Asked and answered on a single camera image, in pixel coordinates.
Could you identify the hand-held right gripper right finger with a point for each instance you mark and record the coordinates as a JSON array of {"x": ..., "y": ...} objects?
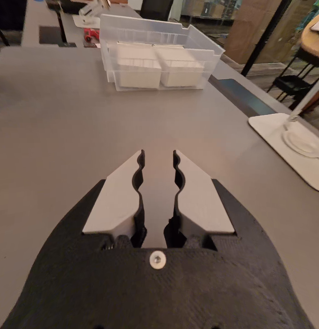
[{"x": 205, "y": 205}]

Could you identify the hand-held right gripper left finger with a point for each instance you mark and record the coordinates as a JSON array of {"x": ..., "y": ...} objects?
[{"x": 110, "y": 205}]

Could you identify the clear plastic storage bin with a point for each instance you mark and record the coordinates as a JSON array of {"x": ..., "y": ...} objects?
[{"x": 149, "y": 30}]

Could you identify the red tool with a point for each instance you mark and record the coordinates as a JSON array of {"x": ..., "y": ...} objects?
[{"x": 91, "y": 34}]

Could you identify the black pole stand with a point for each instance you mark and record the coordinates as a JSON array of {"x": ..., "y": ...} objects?
[{"x": 264, "y": 38}]

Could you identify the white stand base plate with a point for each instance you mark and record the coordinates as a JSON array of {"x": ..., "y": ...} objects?
[{"x": 272, "y": 133}]

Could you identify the round white mount disc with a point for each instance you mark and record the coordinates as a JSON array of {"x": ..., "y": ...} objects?
[{"x": 303, "y": 144}]

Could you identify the black clamp post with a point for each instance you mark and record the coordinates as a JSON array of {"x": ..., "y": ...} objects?
[{"x": 61, "y": 28}]

